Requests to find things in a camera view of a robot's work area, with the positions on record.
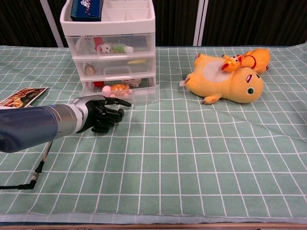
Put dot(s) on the clear plastic drawer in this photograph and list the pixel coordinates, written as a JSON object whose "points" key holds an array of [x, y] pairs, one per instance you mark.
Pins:
{"points": [[141, 43], [144, 69], [144, 94]]}

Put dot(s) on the white plastic drawer unit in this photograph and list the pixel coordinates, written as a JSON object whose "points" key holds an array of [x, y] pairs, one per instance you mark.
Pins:
{"points": [[108, 26]]}

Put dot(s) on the small red round item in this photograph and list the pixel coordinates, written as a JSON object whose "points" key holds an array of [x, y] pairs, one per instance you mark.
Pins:
{"points": [[98, 84]]}

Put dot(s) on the small soccer ball toy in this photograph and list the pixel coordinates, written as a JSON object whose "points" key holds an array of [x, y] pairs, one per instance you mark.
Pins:
{"points": [[105, 49]]}

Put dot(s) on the white plastic bag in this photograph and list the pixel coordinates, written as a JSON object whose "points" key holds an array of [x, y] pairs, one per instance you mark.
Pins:
{"points": [[84, 46]]}

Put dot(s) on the dark blue printed box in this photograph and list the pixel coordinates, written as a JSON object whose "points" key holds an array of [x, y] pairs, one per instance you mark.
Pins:
{"points": [[86, 12]]}

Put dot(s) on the green checkered tablecloth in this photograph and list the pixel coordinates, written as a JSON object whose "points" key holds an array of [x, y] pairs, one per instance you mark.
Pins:
{"points": [[168, 155]]}

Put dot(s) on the small white red box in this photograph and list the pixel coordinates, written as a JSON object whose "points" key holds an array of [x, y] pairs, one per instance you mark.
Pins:
{"points": [[133, 82]]}

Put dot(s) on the flat yellow item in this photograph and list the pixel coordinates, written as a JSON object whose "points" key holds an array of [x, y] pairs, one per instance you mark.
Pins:
{"points": [[136, 61]]}

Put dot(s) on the white frame pillar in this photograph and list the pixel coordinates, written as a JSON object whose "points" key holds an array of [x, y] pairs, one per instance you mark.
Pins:
{"points": [[51, 24], [201, 22]]}

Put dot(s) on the left blue silver robot arm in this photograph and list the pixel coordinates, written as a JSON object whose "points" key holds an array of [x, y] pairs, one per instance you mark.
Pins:
{"points": [[36, 127]]}

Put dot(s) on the small beige egg item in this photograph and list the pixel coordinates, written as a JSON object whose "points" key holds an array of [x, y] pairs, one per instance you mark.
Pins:
{"points": [[89, 69]]}

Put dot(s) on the red stick item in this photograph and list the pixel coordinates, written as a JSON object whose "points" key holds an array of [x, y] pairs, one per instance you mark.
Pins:
{"points": [[98, 42]]}

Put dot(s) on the small pink brown turtle toy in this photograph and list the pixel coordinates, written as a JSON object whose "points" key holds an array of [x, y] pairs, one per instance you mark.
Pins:
{"points": [[118, 88]]}

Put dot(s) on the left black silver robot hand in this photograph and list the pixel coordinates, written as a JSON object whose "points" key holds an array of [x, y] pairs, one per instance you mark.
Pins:
{"points": [[103, 115]]}

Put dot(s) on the orange rubber chicken toy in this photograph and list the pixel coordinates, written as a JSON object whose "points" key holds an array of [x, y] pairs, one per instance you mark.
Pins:
{"points": [[259, 58]]}

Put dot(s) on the printed picture card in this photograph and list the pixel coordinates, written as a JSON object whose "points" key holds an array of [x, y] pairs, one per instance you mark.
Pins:
{"points": [[21, 97]]}

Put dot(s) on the yellow plush animal toy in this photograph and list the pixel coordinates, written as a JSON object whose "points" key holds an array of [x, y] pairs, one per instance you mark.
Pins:
{"points": [[227, 86]]}

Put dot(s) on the green clear tube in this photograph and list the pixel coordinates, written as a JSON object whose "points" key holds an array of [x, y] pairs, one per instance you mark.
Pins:
{"points": [[120, 49]]}

